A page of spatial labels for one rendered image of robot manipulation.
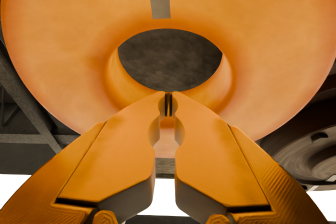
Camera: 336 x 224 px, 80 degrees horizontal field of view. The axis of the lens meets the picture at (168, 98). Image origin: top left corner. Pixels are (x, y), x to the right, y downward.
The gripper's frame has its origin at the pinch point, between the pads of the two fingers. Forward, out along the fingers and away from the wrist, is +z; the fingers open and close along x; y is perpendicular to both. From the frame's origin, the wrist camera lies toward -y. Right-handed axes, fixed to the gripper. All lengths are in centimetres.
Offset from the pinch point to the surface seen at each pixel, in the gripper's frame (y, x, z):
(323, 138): 14.4, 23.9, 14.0
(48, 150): 548, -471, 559
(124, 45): 6.5, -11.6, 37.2
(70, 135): 326, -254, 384
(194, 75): 14.8, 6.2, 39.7
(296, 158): 23.1, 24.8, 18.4
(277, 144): 18.8, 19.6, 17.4
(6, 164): 567, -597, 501
